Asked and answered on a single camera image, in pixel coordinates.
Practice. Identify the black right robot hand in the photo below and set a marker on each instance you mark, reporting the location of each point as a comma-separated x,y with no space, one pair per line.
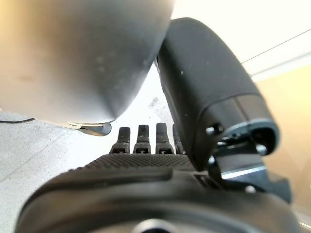
145,189

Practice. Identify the grey rounded robot body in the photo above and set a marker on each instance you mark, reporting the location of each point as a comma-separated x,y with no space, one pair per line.
73,60

